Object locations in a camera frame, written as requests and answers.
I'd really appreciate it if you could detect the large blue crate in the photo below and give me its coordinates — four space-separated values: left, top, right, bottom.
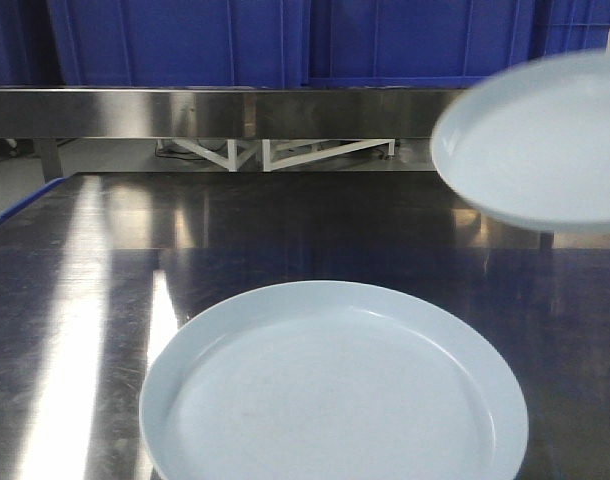
308 1 535 88
47 1 310 89

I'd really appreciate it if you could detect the white metal frame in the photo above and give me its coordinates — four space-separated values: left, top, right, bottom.
155 138 396 172

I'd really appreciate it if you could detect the large blue crate centre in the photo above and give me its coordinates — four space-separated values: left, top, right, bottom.
308 1 535 88

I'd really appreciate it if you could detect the blue bin lower left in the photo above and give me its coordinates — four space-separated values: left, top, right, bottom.
0 177 65 225

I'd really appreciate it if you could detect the large blue crate left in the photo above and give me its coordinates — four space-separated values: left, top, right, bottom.
47 1 310 89

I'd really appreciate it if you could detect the light blue plate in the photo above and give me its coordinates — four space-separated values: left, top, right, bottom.
139 281 529 479
430 50 610 233

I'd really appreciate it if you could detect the light blue plate front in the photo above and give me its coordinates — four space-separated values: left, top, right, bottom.
139 281 529 479

